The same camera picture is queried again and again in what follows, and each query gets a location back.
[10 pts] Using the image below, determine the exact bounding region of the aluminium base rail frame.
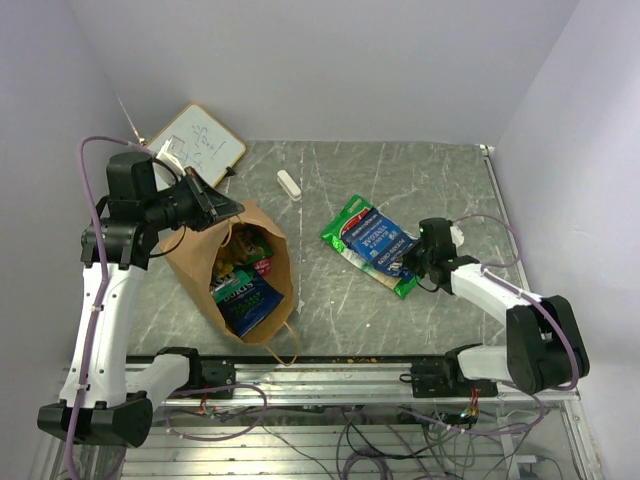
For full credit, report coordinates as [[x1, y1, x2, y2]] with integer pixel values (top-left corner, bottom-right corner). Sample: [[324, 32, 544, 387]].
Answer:
[[74, 357, 604, 479]]

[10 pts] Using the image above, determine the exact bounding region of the green snack packet in bag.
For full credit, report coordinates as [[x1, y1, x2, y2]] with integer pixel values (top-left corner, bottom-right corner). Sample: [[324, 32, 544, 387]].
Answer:
[[213, 227, 273, 274]]

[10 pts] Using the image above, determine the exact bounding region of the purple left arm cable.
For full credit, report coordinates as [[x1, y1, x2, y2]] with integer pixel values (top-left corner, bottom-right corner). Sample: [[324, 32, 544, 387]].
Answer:
[[64, 135, 156, 476]]

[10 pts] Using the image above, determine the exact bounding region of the small whiteboard yellow frame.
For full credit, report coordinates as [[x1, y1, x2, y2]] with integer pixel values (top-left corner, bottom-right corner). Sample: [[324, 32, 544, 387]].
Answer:
[[146, 103, 246, 186]]

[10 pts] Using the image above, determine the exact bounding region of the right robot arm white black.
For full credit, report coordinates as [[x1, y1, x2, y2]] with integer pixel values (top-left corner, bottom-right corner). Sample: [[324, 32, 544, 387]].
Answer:
[[402, 218, 590, 396]]

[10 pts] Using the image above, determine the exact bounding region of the white eraser block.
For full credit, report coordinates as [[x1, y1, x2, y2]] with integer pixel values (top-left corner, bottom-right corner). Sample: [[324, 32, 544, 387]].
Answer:
[[276, 170, 302, 202]]

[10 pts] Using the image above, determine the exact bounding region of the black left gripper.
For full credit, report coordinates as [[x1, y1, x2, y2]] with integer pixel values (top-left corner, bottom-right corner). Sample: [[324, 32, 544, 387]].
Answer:
[[144, 166, 245, 232]]

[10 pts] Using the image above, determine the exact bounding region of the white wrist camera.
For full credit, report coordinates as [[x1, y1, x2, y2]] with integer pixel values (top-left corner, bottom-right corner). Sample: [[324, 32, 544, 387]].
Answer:
[[156, 140, 185, 176], [450, 225, 464, 248]]

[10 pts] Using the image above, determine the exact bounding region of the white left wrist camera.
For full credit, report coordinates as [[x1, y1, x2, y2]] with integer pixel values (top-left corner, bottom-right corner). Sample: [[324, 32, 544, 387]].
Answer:
[[156, 140, 185, 176]]

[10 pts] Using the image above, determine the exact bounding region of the blue salt vinegar chips bag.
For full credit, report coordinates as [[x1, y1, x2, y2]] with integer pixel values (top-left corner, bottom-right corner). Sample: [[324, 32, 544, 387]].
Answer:
[[341, 208, 414, 280]]

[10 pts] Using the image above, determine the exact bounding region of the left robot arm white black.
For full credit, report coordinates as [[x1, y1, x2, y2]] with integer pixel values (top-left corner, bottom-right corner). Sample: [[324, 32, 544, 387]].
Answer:
[[37, 152, 244, 447]]

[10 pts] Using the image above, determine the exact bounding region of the green cassava chips bag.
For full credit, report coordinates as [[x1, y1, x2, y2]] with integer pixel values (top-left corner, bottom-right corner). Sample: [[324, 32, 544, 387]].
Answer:
[[321, 195, 416, 299]]

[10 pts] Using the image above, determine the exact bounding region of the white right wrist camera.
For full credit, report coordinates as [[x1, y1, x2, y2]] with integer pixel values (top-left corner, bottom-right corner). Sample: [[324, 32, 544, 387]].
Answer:
[[450, 225, 464, 248]]

